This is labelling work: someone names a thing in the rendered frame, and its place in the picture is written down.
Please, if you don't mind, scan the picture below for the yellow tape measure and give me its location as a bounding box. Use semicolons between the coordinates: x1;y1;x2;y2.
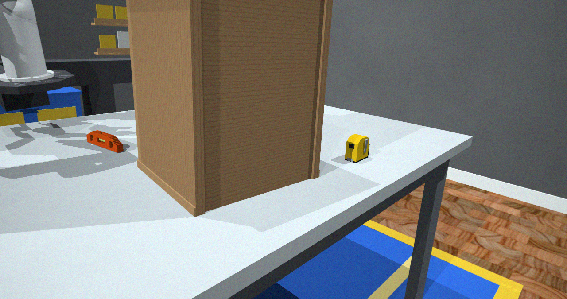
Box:
345;134;370;163

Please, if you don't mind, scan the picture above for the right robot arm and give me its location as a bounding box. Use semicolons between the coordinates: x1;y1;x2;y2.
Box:
0;0;54;82

